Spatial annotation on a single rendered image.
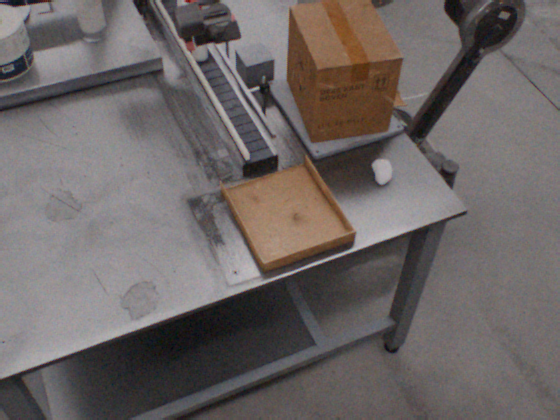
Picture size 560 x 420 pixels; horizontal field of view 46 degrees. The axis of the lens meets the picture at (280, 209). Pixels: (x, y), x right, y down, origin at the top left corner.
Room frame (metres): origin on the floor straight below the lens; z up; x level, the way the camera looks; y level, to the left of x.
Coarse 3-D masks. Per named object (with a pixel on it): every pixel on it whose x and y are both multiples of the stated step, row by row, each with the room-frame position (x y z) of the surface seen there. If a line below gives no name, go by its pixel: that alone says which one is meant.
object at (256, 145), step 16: (160, 0) 2.04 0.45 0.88; (176, 0) 2.04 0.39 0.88; (208, 64) 1.69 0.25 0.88; (208, 80) 1.61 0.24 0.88; (224, 80) 1.61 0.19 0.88; (208, 96) 1.54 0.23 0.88; (224, 96) 1.54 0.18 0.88; (240, 112) 1.47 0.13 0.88; (240, 128) 1.40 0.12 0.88; (256, 128) 1.40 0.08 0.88; (256, 144) 1.34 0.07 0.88; (256, 160) 1.27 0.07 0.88
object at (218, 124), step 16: (160, 16) 1.95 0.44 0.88; (176, 48) 1.77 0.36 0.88; (208, 48) 1.78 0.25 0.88; (192, 80) 1.63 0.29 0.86; (240, 96) 1.54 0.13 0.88; (208, 112) 1.50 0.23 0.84; (224, 128) 1.40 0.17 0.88; (224, 144) 1.38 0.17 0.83; (240, 160) 1.27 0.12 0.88; (272, 160) 1.29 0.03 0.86
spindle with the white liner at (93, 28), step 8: (80, 0) 1.79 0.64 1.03; (88, 0) 1.79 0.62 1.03; (96, 0) 1.81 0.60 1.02; (80, 8) 1.79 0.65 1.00; (88, 8) 1.79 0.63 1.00; (96, 8) 1.80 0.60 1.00; (80, 16) 1.79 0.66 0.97; (88, 16) 1.79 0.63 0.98; (96, 16) 1.80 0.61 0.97; (80, 24) 1.80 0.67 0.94; (88, 24) 1.79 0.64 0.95; (96, 24) 1.79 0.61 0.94; (104, 24) 1.82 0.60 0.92; (88, 32) 1.79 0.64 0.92; (96, 32) 1.79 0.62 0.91; (104, 32) 1.82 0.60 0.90; (88, 40) 1.79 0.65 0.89; (96, 40) 1.79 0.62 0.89
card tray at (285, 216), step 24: (312, 168) 1.27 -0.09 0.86; (240, 192) 1.19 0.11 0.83; (264, 192) 1.20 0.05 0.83; (288, 192) 1.20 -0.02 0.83; (312, 192) 1.20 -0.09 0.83; (240, 216) 1.11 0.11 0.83; (264, 216) 1.11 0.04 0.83; (288, 216) 1.11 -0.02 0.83; (312, 216) 1.12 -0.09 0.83; (336, 216) 1.12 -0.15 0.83; (264, 240) 1.03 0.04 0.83; (288, 240) 1.03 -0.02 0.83; (312, 240) 1.04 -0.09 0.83; (336, 240) 1.02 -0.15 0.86; (264, 264) 0.93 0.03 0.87
